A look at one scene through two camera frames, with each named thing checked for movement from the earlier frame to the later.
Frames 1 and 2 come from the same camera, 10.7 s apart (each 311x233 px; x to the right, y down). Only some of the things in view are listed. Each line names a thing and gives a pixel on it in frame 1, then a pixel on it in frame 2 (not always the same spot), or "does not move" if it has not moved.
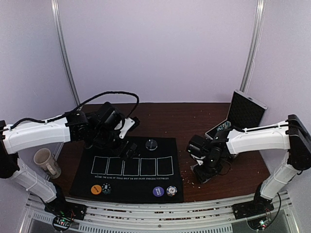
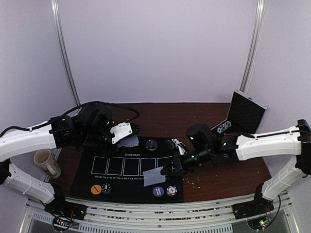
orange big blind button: x=95 y=189 does not move
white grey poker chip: x=171 y=191 does not move
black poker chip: x=106 y=188 does not move
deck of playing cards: x=204 y=173 -> x=132 y=141
